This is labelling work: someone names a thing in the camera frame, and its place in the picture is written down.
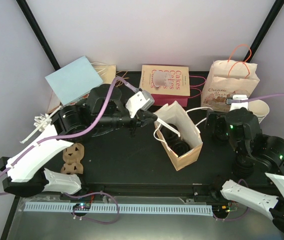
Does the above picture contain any kraft bag with white handles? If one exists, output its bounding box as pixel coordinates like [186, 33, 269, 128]
[153, 101, 211, 171]

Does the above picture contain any left black frame post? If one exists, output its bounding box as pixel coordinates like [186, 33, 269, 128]
[16, 0, 61, 71]

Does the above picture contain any light blue paper bag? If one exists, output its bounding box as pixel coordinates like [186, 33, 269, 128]
[45, 56, 103, 106]

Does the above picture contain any small circuit board left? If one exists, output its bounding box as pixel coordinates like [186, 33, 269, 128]
[73, 202, 91, 211]

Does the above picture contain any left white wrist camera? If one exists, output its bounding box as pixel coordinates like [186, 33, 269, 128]
[125, 90, 155, 119]

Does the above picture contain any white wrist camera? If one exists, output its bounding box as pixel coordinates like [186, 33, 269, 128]
[125, 90, 155, 119]
[226, 94, 248, 111]

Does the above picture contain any black front rail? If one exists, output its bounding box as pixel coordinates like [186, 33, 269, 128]
[84, 183, 221, 202]

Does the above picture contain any cream bear paper bag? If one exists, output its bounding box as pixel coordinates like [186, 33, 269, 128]
[201, 48, 260, 113]

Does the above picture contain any brown flat paper bag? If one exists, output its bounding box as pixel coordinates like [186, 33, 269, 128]
[116, 71, 128, 85]

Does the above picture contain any small circuit board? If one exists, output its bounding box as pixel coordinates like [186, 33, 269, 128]
[212, 202, 239, 214]
[73, 202, 91, 211]

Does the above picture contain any front purple cable loop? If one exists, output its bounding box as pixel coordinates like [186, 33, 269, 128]
[66, 191, 120, 225]

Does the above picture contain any black lid stack far right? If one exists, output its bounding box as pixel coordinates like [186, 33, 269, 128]
[232, 156, 254, 179]

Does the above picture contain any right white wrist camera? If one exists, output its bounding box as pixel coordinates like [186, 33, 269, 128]
[226, 94, 248, 111]

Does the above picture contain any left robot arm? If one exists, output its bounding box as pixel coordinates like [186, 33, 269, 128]
[0, 84, 157, 200]

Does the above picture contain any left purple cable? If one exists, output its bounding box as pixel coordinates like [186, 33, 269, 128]
[0, 76, 139, 196]

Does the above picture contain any pink cakes paper bag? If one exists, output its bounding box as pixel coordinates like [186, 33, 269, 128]
[139, 64, 206, 107]

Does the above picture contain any pulp carrier near front edge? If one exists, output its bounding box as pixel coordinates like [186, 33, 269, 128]
[61, 143, 85, 175]

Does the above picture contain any yellow flat paper bag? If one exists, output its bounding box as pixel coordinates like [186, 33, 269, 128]
[91, 62, 116, 84]

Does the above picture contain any right black frame post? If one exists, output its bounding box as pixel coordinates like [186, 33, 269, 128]
[243, 0, 284, 63]

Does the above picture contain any light blue cable duct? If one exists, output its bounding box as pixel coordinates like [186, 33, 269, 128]
[24, 202, 213, 217]

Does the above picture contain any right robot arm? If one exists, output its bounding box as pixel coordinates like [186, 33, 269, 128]
[205, 107, 284, 233]

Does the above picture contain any right stack of paper cups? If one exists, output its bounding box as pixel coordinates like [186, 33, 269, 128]
[248, 99, 269, 123]

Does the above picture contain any single white straw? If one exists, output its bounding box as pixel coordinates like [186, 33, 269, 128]
[157, 117, 181, 137]

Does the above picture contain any black frame post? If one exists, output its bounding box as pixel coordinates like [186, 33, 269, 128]
[243, 0, 284, 63]
[16, 0, 61, 71]

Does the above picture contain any small circuit board right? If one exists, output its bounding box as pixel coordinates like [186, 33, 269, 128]
[212, 202, 239, 214]

